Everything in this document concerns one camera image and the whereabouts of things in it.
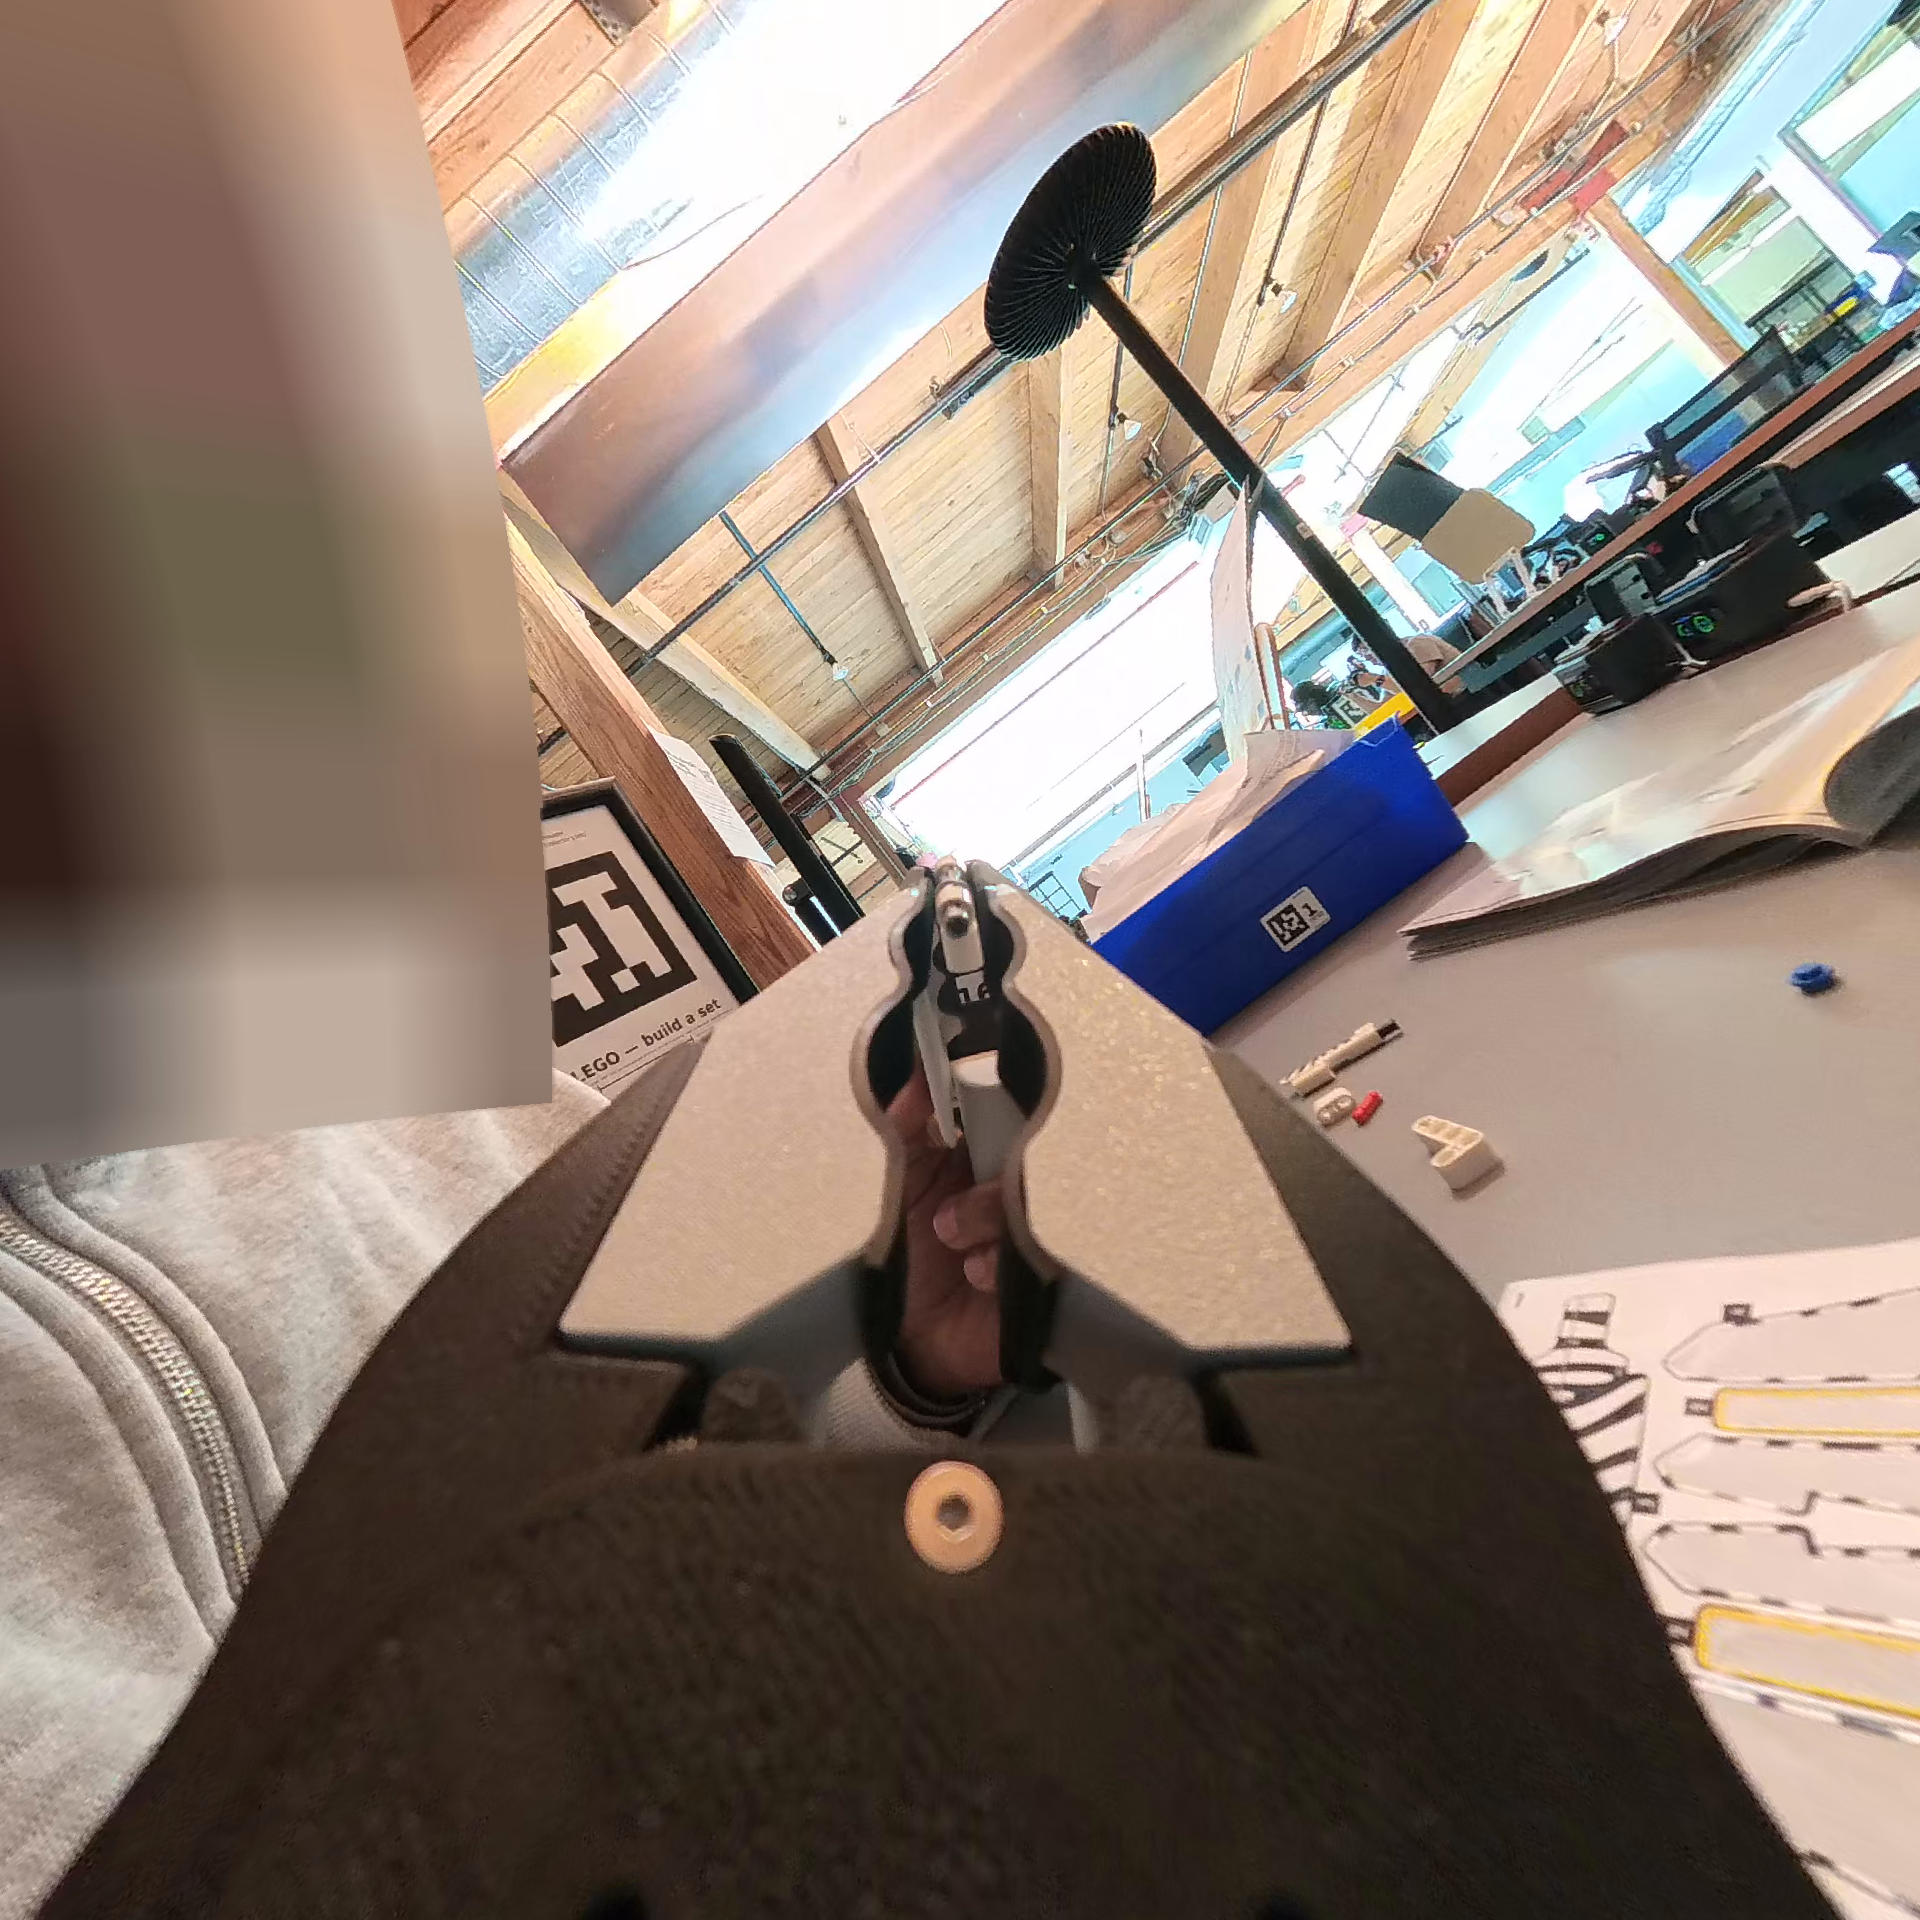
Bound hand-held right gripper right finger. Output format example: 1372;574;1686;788
967;858;1356;1451

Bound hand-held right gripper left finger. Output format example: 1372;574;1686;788
559;867;945;1451

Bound striped white lego assembly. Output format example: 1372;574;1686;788
1283;1016;1404;1099

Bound person's left forearm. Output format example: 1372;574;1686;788
823;1351;1081;1455

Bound white angled lego beam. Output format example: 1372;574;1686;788
1410;1115;1507;1194

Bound lego instruction booklet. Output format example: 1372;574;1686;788
1399;637;1920;963

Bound lego sticker sheet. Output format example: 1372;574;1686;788
1497;1237;1920;1920

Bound person's left hand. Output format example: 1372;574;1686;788
885;1081;1009;1401

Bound black framed marker sign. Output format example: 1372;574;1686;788
541;780;760;1081

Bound blue plastic bin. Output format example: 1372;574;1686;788
1087;717;1473;1041

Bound white crumpled paper bags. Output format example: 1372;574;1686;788
1081;727;1361;940

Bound black curved stand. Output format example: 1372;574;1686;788
708;734;868;942

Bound white paper notice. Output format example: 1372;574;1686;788
652;730;775;870

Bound upright white paper sheet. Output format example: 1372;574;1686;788
1207;487;1278;744

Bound grey zip hoodie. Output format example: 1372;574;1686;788
0;1072;610;1920

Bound black charger box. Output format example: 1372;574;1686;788
1650;525;1841;659
1554;606;1691;717

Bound black beige chair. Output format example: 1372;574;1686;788
1356;451;1536;582

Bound black floor lamp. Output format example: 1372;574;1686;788
982;123;1459;738

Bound black monitor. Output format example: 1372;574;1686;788
1645;327;1803;470

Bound wooden post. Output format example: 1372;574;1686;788
502;481;817;996

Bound silver ventilation duct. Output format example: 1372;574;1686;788
450;0;993;397

